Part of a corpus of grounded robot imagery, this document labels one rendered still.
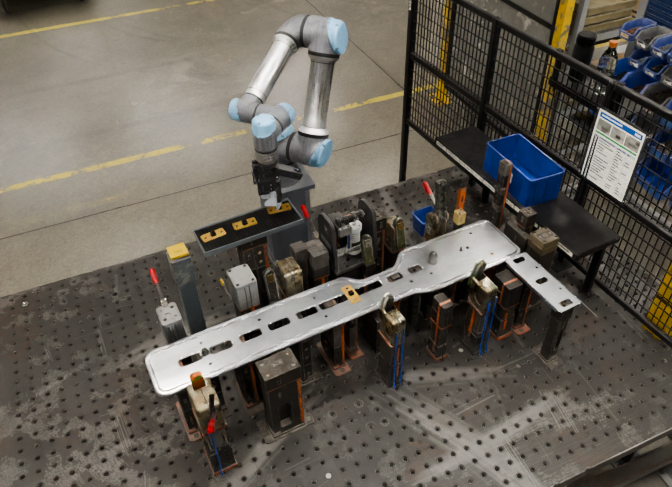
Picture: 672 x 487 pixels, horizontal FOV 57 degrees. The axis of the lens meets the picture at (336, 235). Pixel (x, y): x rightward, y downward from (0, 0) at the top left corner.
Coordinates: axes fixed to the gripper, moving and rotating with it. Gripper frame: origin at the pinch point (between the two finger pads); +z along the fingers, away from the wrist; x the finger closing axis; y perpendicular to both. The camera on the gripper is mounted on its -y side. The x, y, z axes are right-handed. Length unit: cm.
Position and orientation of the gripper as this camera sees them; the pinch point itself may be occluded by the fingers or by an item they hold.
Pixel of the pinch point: (278, 204)
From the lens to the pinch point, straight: 220.9
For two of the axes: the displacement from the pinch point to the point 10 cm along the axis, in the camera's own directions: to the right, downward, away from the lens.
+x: 3.5, 6.1, -7.1
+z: 0.2, 7.5, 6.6
